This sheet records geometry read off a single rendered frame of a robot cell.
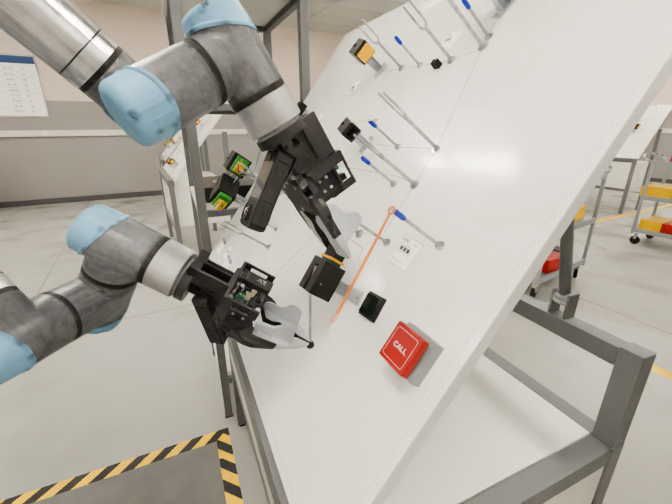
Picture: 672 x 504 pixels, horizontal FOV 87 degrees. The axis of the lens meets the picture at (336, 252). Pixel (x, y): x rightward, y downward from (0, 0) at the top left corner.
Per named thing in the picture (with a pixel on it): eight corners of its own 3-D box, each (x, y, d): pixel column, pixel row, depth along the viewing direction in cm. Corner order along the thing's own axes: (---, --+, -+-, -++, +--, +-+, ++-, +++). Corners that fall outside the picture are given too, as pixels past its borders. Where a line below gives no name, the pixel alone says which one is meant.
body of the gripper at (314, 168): (359, 185, 51) (319, 106, 46) (314, 220, 49) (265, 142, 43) (335, 183, 57) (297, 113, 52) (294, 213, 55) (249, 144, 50)
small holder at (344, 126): (364, 128, 85) (343, 108, 81) (376, 139, 78) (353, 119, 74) (352, 143, 86) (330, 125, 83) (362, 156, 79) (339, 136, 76)
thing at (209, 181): (200, 204, 144) (198, 188, 141) (194, 190, 174) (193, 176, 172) (279, 197, 156) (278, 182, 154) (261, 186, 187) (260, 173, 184)
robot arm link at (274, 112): (244, 109, 41) (229, 117, 48) (265, 144, 43) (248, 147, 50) (293, 78, 43) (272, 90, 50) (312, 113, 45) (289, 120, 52)
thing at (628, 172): (620, 214, 569) (652, 103, 513) (549, 201, 667) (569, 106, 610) (642, 209, 601) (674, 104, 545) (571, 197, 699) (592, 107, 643)
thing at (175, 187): (181, 266, 361) (152, 89, 304) (169, 236, 457) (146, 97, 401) (250, 254, 394) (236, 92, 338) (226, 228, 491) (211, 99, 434)
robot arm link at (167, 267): (139, 294, 50) (170, 256, 56) (169, 308, 51) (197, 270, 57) (145, 265, 45) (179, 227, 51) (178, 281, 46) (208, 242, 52)
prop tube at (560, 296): (565, 310, 71) (571, 161, 58) (552, 304, 73) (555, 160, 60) (576, 303, 72) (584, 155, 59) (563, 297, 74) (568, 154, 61)
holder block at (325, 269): (317, 294, 58) (298, 284, 56) (333, 264, 59) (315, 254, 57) (328, 302, 55) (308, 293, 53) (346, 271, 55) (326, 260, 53)
